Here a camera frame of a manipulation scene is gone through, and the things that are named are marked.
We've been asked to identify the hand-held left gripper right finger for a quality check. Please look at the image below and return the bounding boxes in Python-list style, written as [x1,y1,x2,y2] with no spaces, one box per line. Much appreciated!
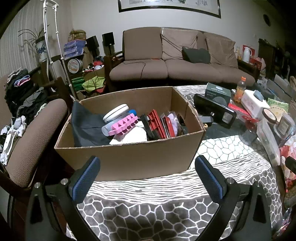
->
[195,155,272,241]

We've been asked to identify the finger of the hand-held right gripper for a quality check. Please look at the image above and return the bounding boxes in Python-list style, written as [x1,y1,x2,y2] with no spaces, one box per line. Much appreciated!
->
[285,156,296,173]

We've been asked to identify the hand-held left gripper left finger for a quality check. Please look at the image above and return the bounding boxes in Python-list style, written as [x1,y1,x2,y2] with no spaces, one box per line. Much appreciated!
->
[25,156,101,241]

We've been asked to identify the brown cardboard box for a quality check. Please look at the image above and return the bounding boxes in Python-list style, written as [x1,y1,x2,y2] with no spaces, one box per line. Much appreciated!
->
[54,86,206,181]

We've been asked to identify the clear glass cup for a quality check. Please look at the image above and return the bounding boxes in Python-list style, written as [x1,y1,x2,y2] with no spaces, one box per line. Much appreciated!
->
[239,126,258,146]

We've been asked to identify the red box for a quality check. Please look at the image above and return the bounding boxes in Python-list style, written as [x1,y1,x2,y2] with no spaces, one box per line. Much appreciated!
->
[228,103,260,123]

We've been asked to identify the clear plastic container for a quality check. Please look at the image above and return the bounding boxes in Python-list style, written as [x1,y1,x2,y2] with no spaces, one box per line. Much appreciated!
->
[257,118,281,167]

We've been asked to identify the white red snack bag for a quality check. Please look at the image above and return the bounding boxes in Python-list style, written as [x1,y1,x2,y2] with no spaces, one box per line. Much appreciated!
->
[280,141,296,209]

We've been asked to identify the grey-lidded clear jar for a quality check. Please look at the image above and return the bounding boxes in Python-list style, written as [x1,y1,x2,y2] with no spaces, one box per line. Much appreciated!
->
[274,113,294,144]

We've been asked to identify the dark grey cloth bag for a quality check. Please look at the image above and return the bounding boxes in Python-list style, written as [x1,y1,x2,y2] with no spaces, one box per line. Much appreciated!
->
[70,101,111,147]

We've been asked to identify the brown-lidded jar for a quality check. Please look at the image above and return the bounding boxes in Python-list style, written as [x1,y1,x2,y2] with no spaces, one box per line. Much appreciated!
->
[261,108,278,127]

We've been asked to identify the clear plastic bottle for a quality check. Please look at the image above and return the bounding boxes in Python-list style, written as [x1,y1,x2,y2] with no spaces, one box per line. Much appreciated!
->
[102,109,137,137]

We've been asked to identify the grey white patterned table cloth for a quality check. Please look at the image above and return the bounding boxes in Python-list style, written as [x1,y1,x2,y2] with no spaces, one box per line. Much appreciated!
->
[67,85,285,241]

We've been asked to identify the green tan packet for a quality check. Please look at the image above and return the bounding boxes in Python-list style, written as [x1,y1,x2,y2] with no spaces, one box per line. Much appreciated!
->
[267,97,289,116]

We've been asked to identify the brown armchair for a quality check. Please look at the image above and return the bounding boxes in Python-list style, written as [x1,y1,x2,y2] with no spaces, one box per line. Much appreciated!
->
[0,75,74,193]

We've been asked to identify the pink silicone tray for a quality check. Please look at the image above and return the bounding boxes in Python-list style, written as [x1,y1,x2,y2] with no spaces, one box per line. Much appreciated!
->
[108,115,139,136]

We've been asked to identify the purple pouch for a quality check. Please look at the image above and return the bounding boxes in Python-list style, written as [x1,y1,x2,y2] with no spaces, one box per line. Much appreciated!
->
[166,112,179,137]

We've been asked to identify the black rectangular device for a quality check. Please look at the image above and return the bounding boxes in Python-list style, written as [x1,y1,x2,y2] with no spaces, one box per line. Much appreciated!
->
[193,93,237,129]

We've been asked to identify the white round case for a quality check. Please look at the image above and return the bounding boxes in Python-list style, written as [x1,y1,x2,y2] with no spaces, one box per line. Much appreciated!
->
[103,104,130,123]

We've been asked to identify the white tissue box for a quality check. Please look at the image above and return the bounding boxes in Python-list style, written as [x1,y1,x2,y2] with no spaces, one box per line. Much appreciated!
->
[240,89,271,114]

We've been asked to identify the red plastic tray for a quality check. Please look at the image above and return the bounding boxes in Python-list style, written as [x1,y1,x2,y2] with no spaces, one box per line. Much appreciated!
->
[148,109,176,139]

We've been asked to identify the black plastic item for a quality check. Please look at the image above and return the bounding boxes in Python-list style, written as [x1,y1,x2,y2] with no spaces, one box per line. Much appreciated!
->
[140,113,160,141]

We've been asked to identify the white clothes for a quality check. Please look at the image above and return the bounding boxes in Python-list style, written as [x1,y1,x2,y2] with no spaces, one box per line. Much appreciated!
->
[0,116,27,166]

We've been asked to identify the orange juice bottle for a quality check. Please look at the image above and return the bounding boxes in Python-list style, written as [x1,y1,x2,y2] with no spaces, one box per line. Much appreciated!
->
[233,76,247,103]

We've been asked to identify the green bag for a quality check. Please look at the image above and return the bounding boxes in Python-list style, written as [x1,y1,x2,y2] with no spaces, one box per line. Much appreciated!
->
[82,76,107,93]

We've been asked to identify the pile of dark clothes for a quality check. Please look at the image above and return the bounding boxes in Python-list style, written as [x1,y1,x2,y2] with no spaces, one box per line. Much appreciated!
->
[5,68,49,123]

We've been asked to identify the wooden side table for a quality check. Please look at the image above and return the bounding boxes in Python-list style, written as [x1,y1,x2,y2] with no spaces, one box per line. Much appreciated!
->
[237,58,260,80]

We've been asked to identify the red gift bag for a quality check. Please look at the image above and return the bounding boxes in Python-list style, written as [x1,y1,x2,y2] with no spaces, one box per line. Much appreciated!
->
[251,57,265,70]

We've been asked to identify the dark wooden cabinet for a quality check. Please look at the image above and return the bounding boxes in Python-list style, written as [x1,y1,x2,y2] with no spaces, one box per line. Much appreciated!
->
[258,38,289,77]

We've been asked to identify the round cookie tin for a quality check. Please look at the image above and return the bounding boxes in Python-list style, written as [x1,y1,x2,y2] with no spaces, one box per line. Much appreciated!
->
[67,58,84,74]

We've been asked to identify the dark grey pillow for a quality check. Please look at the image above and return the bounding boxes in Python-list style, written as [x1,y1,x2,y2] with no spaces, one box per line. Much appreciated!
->
[181,46,211,63]

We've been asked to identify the blue cardboard box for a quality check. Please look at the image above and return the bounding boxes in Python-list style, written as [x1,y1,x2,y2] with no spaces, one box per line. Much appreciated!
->
[64,39,85,47]
[63,46,85,53]
[63,51,84,59]

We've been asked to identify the brown sofa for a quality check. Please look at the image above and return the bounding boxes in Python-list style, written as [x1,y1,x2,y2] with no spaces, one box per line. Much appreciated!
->
[109,27,257,85]

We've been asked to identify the tan cushion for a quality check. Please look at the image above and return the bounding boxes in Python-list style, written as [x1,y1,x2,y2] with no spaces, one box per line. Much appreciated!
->
[161,29,199,61]
[203,32,238,69]

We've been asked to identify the black speaker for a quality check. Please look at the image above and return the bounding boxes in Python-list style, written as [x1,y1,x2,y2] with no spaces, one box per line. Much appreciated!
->
[87,36,100,50]
[102,32,115,47]

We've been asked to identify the potted plant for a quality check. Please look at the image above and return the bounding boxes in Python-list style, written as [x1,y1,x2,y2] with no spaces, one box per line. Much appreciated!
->
[18,28,48,63]

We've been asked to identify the brown woven bag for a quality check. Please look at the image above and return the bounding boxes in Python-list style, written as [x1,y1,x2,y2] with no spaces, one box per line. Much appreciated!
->
[69,30,86,41]

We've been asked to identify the white metal stand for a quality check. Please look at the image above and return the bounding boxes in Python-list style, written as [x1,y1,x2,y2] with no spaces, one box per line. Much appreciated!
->
[42,0,79,100]

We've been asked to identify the framed wall picture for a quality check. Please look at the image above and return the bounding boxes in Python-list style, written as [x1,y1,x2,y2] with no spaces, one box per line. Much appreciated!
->
[117,0,221,19]

